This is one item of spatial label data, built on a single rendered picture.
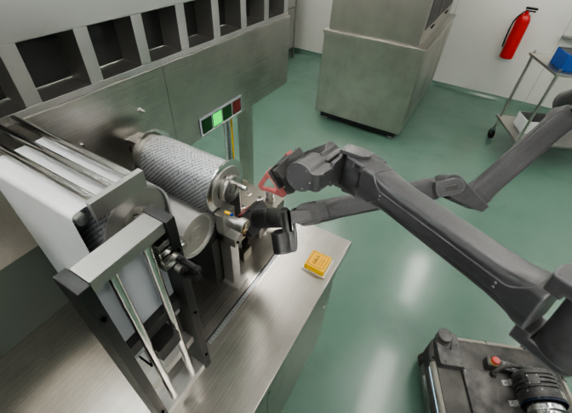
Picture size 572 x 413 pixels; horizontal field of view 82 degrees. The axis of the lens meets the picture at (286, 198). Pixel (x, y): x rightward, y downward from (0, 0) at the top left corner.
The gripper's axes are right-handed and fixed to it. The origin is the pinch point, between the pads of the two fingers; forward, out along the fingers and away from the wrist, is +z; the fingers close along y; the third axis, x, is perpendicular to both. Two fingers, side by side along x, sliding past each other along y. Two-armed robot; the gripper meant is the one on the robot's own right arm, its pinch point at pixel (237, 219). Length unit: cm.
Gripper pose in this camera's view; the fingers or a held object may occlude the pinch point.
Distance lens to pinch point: 103.0
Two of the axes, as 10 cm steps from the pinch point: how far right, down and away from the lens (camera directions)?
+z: -7.7, 0.7, 6.4
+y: 5.0, -5.6, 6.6
